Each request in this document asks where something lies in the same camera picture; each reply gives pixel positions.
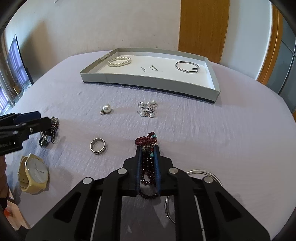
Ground cream yellow wristwatch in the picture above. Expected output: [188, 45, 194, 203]
[18, 153, 49, 194]

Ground lavender bed sheet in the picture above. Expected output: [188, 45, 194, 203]
[6, 52, 295, 237]

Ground dark red bead bracelet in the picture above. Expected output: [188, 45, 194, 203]
[135, 131, 161, 200]

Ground silver open cuff bangle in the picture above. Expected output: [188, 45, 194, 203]
[175, 61, 200, 74]

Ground grey cardboard tray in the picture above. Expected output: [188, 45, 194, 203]
[80, 48, 220, 103]

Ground single pearl pendant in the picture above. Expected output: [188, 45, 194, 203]
[100, 104, 112, 115]

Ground white pearl bracelet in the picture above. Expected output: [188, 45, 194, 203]
[107, 56, 132, 68]

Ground purple window curtain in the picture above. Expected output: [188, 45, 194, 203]
[1, 36, 34, 114]

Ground orange wooden door frame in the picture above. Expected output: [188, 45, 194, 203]
[178, 0, 230, 63]

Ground silver band ring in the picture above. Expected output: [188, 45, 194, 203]
[90, 138, 108, 154]

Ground large thin silver bangle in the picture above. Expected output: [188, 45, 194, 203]
[165, 168, 223, 225]

